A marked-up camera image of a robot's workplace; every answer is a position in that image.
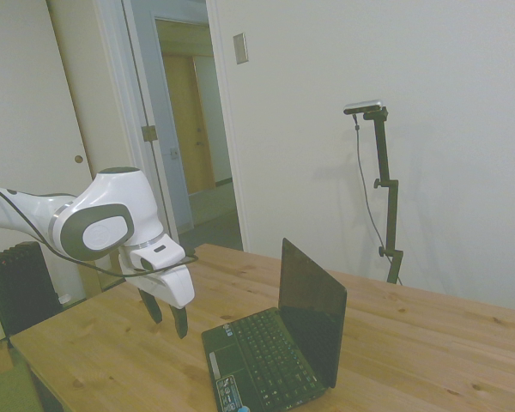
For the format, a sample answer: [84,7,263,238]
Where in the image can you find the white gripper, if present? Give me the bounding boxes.
[118,250,197,340]

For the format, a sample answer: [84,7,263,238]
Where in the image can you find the black laptop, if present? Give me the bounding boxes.
[200,237,348,412]

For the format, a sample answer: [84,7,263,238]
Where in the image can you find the black radiator heater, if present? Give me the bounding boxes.
[0,240,64,338]

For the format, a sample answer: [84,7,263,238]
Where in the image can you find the grey-blue open door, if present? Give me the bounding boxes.
[128,0,195,236]

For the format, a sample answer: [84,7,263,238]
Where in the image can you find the cream door with knob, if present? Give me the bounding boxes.
[0,0,94,301]

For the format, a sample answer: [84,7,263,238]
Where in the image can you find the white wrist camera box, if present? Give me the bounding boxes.
[127,243,186,273]

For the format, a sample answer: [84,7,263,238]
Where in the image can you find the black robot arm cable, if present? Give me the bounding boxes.
[0,179,199,278]

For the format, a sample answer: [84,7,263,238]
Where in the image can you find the black camera stand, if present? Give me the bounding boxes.
[362,106,404,285]

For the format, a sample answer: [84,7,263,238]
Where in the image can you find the white wall switch plate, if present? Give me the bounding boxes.
[233,32,249,65]

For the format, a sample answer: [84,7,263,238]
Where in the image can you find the grey camera on stand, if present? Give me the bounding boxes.
[342,99,385,116]

